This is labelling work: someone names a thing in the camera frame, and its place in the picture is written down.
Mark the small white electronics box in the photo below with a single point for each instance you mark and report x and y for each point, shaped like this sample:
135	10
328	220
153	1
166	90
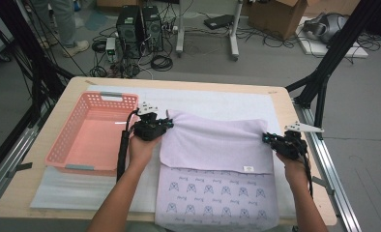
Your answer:
110	46

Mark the white grid mat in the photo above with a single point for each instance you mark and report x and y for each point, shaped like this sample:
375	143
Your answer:
211	100

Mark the large black computer tower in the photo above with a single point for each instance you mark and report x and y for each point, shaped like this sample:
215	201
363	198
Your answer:
129	30

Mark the lilac printed towel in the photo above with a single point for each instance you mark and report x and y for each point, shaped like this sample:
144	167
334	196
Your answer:
217	145

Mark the flat black device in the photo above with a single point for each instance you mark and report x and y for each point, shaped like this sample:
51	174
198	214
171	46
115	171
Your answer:
218	21

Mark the grey headset device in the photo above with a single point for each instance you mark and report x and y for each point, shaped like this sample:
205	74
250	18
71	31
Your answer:
327	27

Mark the teal floor sheet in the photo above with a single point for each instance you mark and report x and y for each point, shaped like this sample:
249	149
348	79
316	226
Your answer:
95	20

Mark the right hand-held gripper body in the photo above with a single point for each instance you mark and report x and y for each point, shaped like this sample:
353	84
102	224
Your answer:
291	146

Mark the person's left hand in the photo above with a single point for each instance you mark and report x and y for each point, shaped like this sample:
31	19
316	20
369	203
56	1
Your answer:
143	153

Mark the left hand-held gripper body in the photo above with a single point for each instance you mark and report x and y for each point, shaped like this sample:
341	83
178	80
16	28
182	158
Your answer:
148	129

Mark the pink plastic basket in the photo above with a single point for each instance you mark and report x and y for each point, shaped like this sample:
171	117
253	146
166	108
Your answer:
95	138

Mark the white floor board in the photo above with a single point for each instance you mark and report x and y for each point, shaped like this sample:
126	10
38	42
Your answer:
359	51

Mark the person's right hand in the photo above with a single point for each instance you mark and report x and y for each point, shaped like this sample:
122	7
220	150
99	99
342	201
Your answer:
296	172

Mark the white metal stand leg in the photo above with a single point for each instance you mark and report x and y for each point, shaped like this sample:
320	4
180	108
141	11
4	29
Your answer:
180	35
234	38

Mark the slim black computer tower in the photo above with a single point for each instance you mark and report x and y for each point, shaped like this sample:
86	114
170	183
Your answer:
152	27

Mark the aluminium frame rail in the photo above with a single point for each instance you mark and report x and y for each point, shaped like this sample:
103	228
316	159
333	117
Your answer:
5	170
330	161

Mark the open cardboard box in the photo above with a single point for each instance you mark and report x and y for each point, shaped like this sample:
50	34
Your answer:
275	17

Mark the black metal frame strut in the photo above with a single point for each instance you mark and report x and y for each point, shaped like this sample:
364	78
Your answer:
27	58
333	54

